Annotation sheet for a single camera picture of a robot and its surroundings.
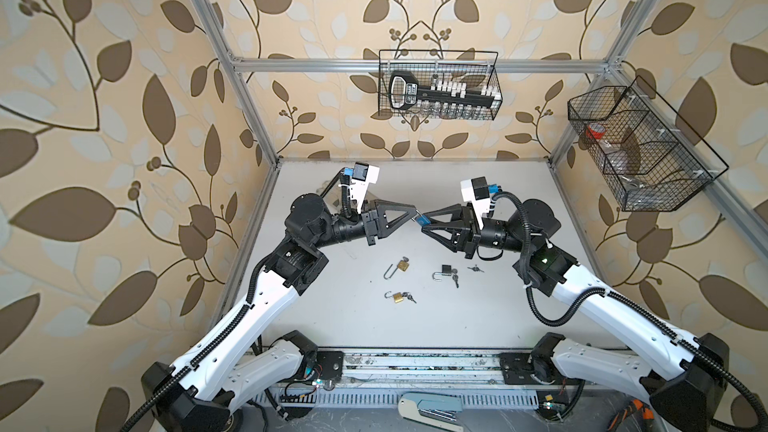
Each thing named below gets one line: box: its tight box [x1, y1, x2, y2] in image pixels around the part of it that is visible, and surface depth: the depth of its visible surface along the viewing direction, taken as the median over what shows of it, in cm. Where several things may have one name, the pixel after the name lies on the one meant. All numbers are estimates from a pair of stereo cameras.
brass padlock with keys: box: [384, 290, 417, 304], surface depth 88 cm
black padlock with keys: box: [432, 264, 459, 289], surface depth 93 cm
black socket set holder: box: [388, 71, 502, 111], surface depth 85 cm
